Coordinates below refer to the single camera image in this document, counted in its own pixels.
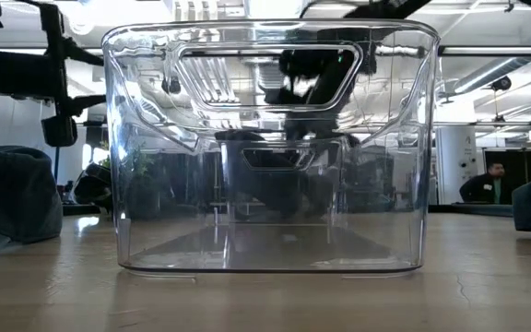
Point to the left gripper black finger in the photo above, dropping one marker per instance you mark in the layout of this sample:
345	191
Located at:
81	53
83	103

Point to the dark grey knit hat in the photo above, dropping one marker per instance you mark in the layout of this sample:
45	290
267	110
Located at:
12	193

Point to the black box on stand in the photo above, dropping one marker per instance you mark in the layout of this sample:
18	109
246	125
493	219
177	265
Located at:
59	131

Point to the black bulky bag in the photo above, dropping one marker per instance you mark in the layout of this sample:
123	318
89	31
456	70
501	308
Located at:
92	184

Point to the clear plastic storage bin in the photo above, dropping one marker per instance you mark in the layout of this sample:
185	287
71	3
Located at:
155	240
228	152

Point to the white round column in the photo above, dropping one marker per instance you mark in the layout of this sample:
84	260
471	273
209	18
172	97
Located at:
454	161

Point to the black ceiling device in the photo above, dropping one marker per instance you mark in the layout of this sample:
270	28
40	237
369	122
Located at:
501	83

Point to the person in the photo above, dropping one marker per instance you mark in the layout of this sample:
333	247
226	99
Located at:
489	186

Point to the black background table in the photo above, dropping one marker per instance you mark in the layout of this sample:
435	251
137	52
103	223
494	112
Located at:
473	209

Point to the dark room partition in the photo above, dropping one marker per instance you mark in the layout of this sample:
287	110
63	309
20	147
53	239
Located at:
523	175

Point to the silver ceiling duct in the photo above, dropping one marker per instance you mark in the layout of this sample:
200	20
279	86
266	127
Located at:
487	76

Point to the black frame beam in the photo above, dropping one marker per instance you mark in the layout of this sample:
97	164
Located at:
496	50

